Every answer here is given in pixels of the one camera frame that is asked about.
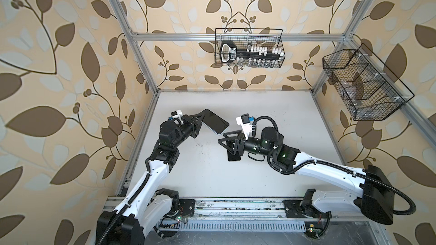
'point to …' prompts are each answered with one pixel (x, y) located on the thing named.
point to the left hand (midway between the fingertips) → (206, 113)
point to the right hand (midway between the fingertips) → (221, 140)
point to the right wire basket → (368, 90)
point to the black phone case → (233, 157)
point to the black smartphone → (216, 123)
